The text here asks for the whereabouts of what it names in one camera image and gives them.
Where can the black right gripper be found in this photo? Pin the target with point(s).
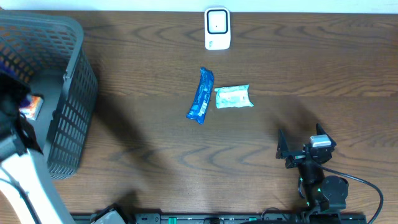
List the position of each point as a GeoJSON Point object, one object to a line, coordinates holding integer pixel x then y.
{"type": "Point", "coordinates": [283, 152]}

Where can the light green wipes pack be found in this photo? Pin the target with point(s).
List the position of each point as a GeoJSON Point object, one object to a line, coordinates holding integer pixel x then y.
{"type": "Point", "coordinates": [233, 97]}

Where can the blue cookie pack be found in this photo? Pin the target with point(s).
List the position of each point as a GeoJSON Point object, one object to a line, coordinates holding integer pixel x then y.
{"type": "Point", "coordinates": [202, 97]}

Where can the small orange box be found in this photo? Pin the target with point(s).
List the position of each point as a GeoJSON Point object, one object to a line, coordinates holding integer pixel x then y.
{"type": "Point", "coordinates": [31, 105]}

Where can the red purple pad pack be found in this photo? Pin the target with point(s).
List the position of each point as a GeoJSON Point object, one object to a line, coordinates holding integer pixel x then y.
{"type": "Point", "coordinates": [6, 68]}

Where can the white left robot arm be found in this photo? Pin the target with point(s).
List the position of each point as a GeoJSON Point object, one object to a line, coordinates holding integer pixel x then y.
{"type": "Point", "coordinates": [25, 178]}

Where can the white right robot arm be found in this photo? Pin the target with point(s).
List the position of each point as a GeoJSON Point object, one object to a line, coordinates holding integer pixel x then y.
{"type": "Point", "coordinates": [324, 194]}

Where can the white barcode scanner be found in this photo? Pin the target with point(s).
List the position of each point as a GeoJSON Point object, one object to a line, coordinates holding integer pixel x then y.
{"type": "Point", "coordinates": [217, 21]}

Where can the grey plastic basket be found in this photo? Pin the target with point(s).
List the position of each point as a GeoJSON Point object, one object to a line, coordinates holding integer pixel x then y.
{"type": "Point", "coordinates": [46, 52]}

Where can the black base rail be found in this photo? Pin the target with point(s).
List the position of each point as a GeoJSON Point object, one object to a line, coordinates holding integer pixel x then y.
{"type": "Point", "coordinates": [148, 218]}

